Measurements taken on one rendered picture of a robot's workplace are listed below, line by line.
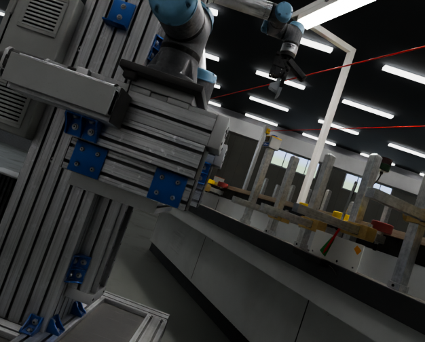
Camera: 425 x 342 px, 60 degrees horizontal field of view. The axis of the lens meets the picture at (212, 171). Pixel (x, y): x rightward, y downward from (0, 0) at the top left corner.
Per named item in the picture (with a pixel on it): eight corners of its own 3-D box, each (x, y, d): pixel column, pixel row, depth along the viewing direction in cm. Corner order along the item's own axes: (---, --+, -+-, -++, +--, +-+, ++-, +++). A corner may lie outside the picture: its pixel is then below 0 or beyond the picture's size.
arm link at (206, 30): (204, 66, 109) (219, 24, 110) (195, 46, 96) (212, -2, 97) (167, 55, 111) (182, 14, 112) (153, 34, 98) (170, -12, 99)
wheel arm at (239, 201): (233, 204, 170) (236, 195, 171) (229, 203, 173) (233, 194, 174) (304, 229, 188) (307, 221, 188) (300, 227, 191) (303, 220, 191)
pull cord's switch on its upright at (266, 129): (237, 212, 436) (267, 124, 443) (233, 210, 445) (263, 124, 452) (242, 214, 440) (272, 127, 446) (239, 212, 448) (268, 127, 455)
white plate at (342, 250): (355, 272, 130) (364, 245, 131) (308, 252, 154) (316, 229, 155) (356, 273, 131) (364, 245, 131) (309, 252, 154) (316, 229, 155)
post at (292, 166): (264, 245, 184) (294, 155, 187) (261, 243, 187) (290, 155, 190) (269, 247, 185) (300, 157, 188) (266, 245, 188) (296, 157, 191)
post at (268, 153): (243, 222, 207) (269, 147, 210) (239, 221, 212) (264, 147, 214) (249, 224, 209) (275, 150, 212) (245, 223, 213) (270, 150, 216)
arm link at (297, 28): (286, 24, 176) (303, 30, 177) (278, 45, 175) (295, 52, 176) (291, 17, 168) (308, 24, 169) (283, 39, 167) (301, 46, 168)
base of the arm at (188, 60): (137, 66, 96) (150, 32, 97) (149, 85, 111) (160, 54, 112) (191, 85, 96) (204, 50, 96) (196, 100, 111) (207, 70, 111)
